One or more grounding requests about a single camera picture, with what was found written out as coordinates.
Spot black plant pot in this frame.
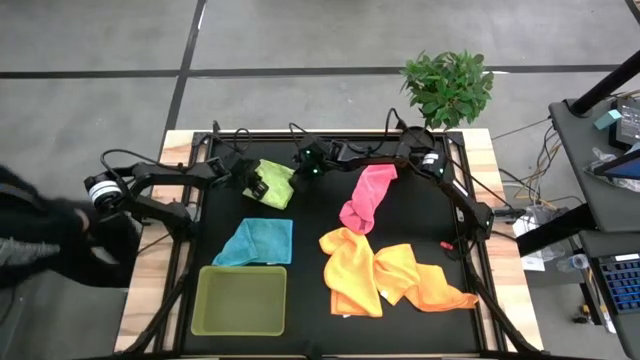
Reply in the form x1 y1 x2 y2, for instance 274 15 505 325
399 125 436 152

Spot black round pole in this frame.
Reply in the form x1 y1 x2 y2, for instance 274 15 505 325
569 49 640 117

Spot clear plastic bottle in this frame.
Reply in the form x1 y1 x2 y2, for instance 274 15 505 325
556 253 590 273

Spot black power adapter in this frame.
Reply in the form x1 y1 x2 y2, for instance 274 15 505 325
492 207 527 222

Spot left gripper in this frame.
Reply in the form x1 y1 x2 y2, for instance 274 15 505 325
218 156 272 203

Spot orange microfiber towel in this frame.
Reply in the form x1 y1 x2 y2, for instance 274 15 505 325
372 243 480 314

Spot grey side desk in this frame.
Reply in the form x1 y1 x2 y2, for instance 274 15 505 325
548 97 640 360

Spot white paper sheets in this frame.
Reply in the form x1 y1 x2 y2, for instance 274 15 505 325
512 217 547 273

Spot person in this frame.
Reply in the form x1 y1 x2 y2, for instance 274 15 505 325
0 164 142 290

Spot green plastic bin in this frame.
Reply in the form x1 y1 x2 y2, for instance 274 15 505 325
189 265 289 338

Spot lime green microfiber towel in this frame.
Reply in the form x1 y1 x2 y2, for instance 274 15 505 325
242 158 297 211

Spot tablet with blue screen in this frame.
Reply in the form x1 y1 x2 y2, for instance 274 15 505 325
593 148 640 181

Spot black desk support beam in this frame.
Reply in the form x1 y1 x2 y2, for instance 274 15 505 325
514 202 599 258

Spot black electronic box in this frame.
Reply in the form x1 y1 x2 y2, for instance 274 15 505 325
608 97 640 151

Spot pink microfiber towel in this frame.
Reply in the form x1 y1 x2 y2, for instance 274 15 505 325
338 163 399 236

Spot black keyboard blue keys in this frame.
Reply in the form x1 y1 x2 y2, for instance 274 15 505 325
597 253 640 315

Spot black aluminium table frame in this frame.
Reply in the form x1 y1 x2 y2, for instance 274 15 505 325
115 119 546 360

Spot teal microfiber towel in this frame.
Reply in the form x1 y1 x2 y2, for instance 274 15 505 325
211 217 294 268

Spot yellow microfiber towel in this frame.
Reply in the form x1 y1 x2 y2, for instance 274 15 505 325
318 227 384 319

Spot green leafy plant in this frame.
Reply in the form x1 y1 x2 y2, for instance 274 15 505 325
398 48 496 132

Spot small teal box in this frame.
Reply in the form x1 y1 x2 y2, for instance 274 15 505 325
593 108 623 131

